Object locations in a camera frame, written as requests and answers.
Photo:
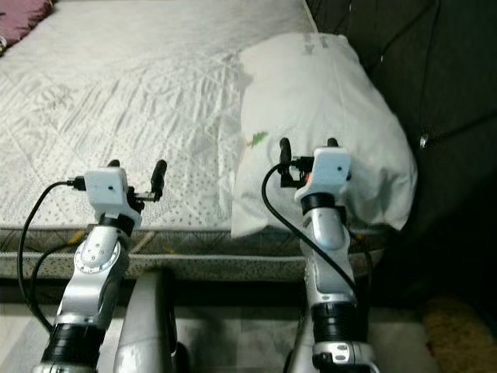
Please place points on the white pillow with tree print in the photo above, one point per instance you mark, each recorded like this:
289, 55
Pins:
326, 101

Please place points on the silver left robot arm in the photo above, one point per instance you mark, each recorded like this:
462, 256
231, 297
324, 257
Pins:
93, 287

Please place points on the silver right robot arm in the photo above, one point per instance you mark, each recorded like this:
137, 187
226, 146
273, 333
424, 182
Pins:
334, 264

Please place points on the grey quilted mattress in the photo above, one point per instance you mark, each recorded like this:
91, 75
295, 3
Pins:
124, 101

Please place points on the grey speckled bed base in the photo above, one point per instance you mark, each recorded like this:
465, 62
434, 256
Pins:
217, 268

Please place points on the pink printed blanket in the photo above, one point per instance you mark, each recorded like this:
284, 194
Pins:
22, 15

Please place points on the brown shaggy rug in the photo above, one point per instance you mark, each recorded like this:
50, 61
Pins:
462, 338

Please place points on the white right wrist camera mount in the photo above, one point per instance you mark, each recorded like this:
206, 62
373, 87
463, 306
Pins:
330, 169

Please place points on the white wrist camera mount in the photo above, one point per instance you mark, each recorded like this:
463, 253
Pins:
330, 169
107, 190

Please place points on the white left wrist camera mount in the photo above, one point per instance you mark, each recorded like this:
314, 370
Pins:
107, 190

